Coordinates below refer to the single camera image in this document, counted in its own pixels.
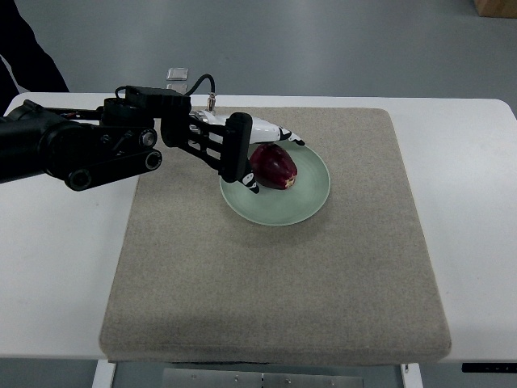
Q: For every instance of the dark clothed person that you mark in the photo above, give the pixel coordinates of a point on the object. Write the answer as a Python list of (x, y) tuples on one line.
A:
[(24, 63)]

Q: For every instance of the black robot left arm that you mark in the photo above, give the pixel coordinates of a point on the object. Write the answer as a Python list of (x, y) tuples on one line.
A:
[(90, 148)]

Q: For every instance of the black table control panel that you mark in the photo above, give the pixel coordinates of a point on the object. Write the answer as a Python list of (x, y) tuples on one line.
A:
[(489, 368)]

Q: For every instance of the pale green plate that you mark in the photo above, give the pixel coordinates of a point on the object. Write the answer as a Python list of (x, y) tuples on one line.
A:
[(272, 207)]

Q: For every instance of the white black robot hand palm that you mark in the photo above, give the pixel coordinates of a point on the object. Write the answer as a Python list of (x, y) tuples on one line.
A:
[(262, 131)]

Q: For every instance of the dark red apple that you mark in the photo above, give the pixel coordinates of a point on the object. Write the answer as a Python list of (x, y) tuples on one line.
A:
[(273, 167)]

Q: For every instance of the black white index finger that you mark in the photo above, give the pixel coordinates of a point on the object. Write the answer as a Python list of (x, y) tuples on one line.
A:
[(287, 135)]

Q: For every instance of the beige felt mat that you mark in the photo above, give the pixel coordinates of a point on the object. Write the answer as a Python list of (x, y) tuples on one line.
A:
[(352, 285)]

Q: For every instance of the cardboard box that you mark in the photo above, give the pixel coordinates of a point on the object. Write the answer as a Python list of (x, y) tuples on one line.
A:
[(496, 8)]

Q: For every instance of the grey metal base plate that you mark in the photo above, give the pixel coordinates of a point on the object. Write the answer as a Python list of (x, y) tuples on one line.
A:
[(219, 378)]

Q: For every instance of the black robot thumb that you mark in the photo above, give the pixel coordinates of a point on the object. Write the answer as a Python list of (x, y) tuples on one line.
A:
[(235, 165)]

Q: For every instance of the upper clear floor tile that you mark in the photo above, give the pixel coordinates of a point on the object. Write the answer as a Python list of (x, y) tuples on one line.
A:
[(177, 74)]

